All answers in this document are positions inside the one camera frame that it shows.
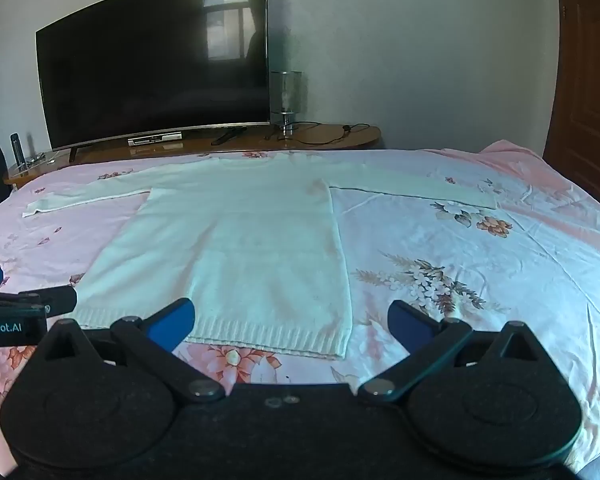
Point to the silver set-top box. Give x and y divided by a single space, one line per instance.
155 138

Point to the black flat-screen television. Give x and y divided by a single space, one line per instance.
150 60

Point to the wooden television stand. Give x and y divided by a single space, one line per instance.
260 142

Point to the white knit sweater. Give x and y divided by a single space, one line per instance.
240 240

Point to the clear plastic tube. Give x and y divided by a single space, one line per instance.
286 92

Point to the pink floral bed sheet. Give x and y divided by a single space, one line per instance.
455 270

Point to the brown wooden door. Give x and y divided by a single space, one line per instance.
587 85

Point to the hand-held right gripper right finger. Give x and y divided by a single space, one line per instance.
409 322

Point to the black remote control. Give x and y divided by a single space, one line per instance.
227 136

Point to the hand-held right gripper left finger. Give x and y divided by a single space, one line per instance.
172 324

